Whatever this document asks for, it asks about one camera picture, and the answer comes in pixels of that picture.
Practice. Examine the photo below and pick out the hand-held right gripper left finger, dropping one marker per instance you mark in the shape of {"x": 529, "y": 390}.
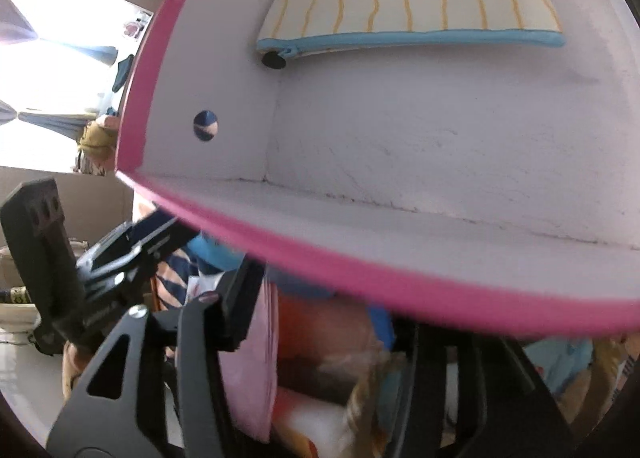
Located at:
{"x": 240, "y": 308}

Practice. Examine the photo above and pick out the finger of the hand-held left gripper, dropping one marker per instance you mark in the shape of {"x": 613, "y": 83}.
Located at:
{"x": 162, "y": 233}

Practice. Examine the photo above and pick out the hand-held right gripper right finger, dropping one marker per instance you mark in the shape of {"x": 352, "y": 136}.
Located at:
{"x": 480, "y": 388}

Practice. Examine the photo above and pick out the blue soft bag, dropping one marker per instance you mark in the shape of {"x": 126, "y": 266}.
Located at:
{"x": 217, "y": 253}

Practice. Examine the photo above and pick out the pink cardboard box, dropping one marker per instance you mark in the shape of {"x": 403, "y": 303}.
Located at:
{"x": 400, "y": 163}

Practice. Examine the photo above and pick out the person's left hand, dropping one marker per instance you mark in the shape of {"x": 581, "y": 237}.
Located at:
{"x": 75, "y": 365}

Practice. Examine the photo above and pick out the pale pink cloth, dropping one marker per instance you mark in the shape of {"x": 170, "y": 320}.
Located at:
{"x": 247, "y": 378}

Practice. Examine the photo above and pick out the blue curtain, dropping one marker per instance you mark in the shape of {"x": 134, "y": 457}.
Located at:
{"x": 97, "y": 55}
{"x": 55, "y": 124}

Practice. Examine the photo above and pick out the dark teal cloth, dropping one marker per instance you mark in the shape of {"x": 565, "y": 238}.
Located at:
{"x": 122, "y": 73}

